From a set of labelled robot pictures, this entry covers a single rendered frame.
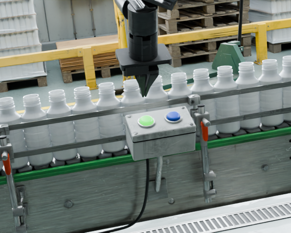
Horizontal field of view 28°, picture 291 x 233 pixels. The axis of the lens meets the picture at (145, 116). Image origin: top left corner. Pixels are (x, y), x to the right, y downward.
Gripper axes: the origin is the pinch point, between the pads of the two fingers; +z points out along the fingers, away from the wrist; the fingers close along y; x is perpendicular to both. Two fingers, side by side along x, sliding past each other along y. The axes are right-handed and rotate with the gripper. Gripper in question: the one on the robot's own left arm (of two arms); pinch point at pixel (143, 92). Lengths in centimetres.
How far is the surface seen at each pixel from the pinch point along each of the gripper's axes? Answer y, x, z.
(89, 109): 10.1, -12.8, 11.7
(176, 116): -6.8, 1.4, 6.6
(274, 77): -36.4, -13.7, 10.7
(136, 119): 1.4, -1.1, 7.7
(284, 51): -290, -473, 301
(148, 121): -0.7, 1.5, 6.6
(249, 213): -84, -107, 166
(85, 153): 12.3, -9.1, 21.8
